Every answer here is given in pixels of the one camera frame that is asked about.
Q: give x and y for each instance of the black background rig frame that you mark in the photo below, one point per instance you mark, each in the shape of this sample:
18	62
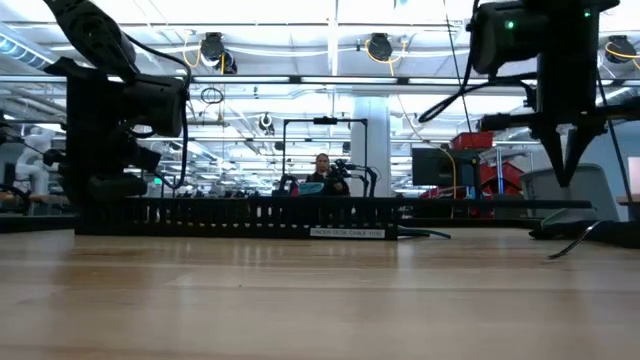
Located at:
325	120

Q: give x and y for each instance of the white pillar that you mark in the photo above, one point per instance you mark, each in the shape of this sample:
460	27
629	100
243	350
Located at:
370	130

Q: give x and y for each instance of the dark brown zip tie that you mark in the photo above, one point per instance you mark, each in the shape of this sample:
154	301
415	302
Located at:
575	242

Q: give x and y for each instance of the black aluminium frame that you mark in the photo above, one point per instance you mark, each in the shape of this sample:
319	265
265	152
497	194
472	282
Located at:
35	222

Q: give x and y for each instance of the long ceiling light bar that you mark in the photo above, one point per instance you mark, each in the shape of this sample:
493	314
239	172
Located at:
350	80

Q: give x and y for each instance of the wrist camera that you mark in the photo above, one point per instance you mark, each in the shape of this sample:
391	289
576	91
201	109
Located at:
505	37
155	105

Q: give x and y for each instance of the red storage bin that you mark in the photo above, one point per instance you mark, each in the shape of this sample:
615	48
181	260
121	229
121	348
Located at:
500	177
472	141

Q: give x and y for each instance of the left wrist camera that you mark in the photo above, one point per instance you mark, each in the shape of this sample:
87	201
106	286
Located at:
155	105

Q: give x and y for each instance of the black monitor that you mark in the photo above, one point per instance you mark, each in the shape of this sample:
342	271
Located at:
435	167

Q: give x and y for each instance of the person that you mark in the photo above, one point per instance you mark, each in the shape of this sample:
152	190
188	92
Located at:
325	177

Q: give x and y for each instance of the silver ventilation duct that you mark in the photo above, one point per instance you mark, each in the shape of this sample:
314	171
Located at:
25	55
622	95

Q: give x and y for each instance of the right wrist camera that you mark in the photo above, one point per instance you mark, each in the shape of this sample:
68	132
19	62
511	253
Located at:
505	37

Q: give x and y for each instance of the teal crate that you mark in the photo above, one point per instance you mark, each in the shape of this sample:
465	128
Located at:
311	188

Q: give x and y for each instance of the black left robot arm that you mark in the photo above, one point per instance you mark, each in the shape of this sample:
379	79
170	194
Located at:
90	35

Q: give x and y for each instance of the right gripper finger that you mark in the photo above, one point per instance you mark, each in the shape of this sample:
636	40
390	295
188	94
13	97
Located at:
552	147
580	147

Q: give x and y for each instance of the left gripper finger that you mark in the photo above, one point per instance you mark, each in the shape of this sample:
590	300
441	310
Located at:
117	187
75	187

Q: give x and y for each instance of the grey white office chair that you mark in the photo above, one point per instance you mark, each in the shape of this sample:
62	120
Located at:
600	190

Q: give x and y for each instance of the black raceway lid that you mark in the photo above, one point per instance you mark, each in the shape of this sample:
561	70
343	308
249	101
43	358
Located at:
500	204

